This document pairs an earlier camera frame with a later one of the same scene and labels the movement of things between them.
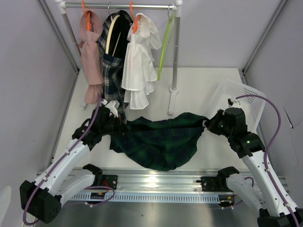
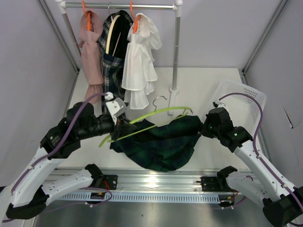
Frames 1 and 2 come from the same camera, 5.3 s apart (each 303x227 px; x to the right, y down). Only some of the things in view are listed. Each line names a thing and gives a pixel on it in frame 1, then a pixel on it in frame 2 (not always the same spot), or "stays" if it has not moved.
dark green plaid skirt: (164, 144) stays
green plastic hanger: (164, 43) → (182, 110)
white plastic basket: (253, 107) stays
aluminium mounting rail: (158, 182) stays
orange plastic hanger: (136, 19) stays
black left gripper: (119, 130) → (122, 127)
